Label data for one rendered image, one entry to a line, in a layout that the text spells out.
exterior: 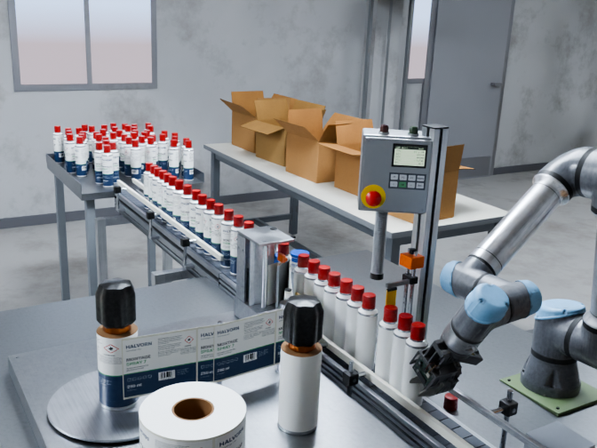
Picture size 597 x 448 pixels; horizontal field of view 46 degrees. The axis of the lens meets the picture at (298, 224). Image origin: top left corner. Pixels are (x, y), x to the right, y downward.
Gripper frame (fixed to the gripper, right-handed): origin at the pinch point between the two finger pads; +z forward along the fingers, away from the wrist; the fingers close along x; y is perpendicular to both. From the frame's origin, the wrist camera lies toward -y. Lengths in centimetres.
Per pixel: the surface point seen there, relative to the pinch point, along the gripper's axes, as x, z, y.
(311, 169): -197, 123, -115
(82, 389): -34, 25, 67
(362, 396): -9.3, 15.0, 6.0
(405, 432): 5.0, 7.6, 5.5
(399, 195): -39.5, -23.1, -6.1
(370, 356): -17.1, 10.6, 0.9
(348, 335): -24.7, 11.6, 2.8
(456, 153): -130, 55, -138
